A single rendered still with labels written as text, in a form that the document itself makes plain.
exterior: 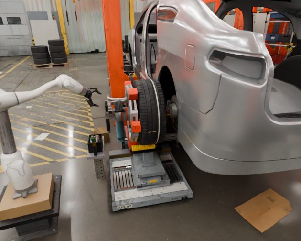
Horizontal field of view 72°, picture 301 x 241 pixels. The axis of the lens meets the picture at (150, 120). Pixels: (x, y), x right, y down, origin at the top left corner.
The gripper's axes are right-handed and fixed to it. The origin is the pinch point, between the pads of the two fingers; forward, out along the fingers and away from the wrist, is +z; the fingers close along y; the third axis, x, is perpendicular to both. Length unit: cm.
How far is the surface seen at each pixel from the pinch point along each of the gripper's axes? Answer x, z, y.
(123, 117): -29.0, 8.9, -15.4
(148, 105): -62, 0, -7
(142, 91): -54, -4, 5
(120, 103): -37.5, -9.6, -8.0
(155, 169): -46, 61, -59
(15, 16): 1105, 297, 632
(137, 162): -22, 60, -54
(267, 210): -154, 103, -78
